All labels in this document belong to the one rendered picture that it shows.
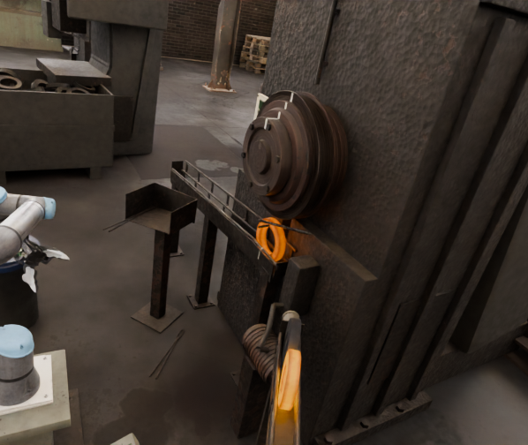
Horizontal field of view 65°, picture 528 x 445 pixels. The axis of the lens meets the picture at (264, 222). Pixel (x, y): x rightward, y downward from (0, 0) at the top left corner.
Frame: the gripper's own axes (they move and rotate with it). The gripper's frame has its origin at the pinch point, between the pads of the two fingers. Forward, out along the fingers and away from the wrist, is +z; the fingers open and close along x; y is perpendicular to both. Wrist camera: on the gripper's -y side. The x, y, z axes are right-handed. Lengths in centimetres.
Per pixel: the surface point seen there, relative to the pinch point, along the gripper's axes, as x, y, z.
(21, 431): -38.5, -1.1, 29.6
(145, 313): -5, -90, 1
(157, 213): 39, -57, -18
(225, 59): 340, -520, -385
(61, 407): -29.3, -9.6, 30.9
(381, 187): 93, 8, 66
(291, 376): 32, 21, 81
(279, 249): 61, -26, 47
